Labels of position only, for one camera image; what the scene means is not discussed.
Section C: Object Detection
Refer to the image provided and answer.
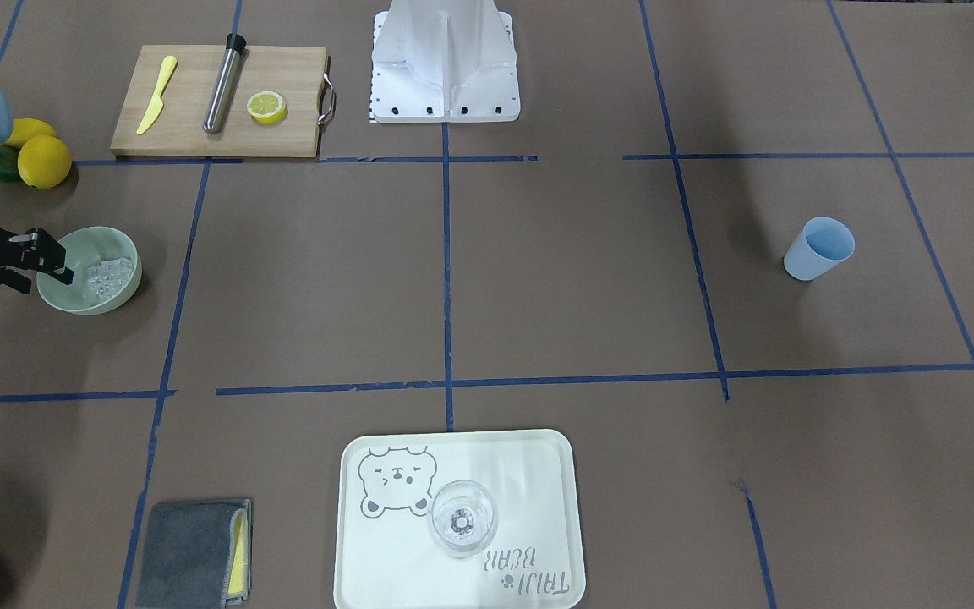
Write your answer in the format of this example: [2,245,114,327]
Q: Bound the yellow plastic knife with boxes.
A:
[135,55,178,135]

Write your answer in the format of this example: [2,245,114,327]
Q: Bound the light blue plastic cup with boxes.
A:
[782,217,856,281]

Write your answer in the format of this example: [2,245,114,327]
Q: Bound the steel muddler black tip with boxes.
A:
[202,32,247,135]

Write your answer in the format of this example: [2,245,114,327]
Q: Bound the lemon half slice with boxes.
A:
[246,91,287,126]

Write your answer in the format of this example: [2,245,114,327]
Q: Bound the clear wine glass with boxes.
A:
[429,480,500,559]

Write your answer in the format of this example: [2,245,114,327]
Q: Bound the clear ice cubes in bowl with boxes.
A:
[84,257,139,302]

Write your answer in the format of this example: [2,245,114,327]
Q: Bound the yellow lemon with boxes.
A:
[4,117,58,151]
[17,134,73,190]

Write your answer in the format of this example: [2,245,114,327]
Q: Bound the wooden cutting board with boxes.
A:
[109,45,337,159]

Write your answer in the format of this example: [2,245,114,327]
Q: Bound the cream bear tray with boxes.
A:
[333,429,587,608]

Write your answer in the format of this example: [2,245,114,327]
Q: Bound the light green bowl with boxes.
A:
[37,225,143,315]

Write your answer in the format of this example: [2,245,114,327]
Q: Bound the grey folded cloth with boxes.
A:
[135,497,254,608]

